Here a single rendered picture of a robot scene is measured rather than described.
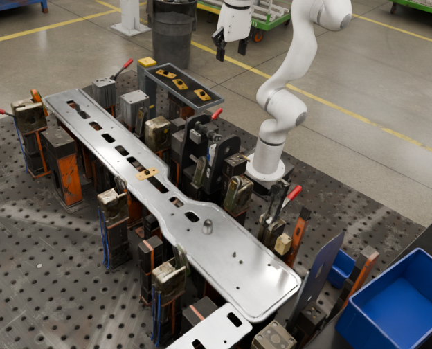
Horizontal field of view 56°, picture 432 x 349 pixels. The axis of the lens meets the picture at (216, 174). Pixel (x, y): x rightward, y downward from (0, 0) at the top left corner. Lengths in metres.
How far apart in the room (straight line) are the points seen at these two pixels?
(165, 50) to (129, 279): 3.10
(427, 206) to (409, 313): 2.19
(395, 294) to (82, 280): 1.04
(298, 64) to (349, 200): 0.75
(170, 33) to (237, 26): 2.99
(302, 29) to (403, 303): 0.98
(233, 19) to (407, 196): 2.45
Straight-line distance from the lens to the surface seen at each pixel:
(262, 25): 5.19
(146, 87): 1.93
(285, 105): 1.64
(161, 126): 1.62
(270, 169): 1.87
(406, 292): 1.32
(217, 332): 1.12
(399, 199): 3.35
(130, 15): 5.29
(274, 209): 1.26
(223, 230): 1.32
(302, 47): 1.59
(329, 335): 1.15
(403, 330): 1.24
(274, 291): 1.21
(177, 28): 4.22
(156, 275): 1.15
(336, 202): 2.00
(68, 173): 1.72
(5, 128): 2.39
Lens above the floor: 1.98
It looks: 40 degrees down
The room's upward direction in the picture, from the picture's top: 7 degrees clockwise
